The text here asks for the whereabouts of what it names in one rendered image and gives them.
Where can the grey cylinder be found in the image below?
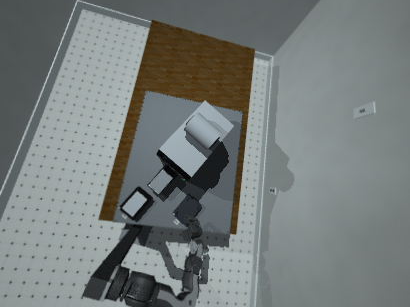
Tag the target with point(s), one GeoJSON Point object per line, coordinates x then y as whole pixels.
{"type": "Point", "coordinates": [200, 129]}

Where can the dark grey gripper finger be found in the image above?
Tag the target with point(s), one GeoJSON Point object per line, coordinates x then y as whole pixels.
{"type": "Point", "coordinates": [191, 218]}
{"type": "Point", "coordinates": [187, 221]}

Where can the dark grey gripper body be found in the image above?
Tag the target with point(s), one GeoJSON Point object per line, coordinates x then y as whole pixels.
{"type": "Point", "coordinates": [192, 232]}

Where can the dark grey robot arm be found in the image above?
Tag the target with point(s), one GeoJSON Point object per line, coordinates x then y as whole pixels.
{"type": "Point", "coordinates": [143, 288]}

